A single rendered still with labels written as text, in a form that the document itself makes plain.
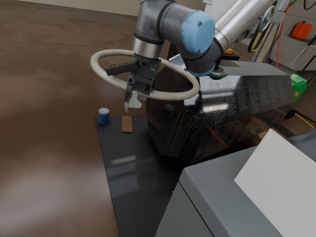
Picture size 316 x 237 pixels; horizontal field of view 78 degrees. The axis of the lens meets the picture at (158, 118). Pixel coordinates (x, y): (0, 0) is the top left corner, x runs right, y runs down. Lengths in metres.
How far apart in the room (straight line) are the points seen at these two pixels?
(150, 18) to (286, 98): 1.56
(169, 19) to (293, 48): 4.05
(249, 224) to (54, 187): 1.28
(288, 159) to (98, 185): 1.27
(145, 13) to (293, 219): 0.61
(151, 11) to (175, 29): 0.09
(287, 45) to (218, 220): 4.20
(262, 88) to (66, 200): 1.61
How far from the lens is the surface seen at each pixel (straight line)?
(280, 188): 0.56
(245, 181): 0.61
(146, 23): 0.58
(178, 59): 1.15
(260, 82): 1.72
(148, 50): 0.59
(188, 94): 0.77
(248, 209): 0.60
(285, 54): 4.55
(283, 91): 1.93
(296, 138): 0.57
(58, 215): 1.46
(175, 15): 0.53
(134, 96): 0.67
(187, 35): 0.49
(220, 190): 0.59
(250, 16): 0.69
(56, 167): 1.67
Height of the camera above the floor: 1.28
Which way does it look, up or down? 35 degrees down
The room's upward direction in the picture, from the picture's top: 14 degrees clockwise
